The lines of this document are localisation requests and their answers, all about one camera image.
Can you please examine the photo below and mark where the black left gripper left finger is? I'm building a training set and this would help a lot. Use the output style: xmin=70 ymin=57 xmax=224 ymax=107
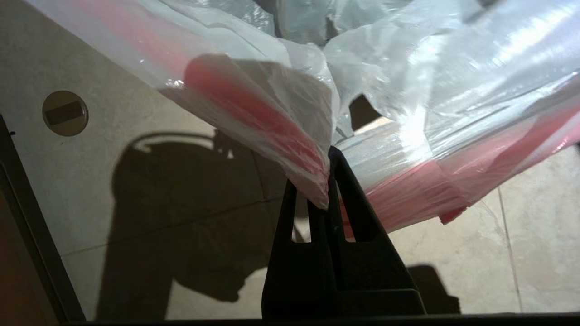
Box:
xmin=262 ymin=179 xmax=338 ymax=317

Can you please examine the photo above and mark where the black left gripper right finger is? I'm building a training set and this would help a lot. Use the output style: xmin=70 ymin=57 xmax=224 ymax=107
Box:
xmin=326 ymin=146 xmax=426 ymax=317

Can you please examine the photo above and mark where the white red-printed plastic bag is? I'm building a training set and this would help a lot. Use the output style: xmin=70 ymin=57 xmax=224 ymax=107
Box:
xmin=25 ymin=0 xmax=580 ymax=238

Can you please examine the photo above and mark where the round metal floor plate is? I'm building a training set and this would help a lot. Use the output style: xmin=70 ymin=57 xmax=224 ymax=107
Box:
xmin=42 ymin=90 xmax=89 ymax=137

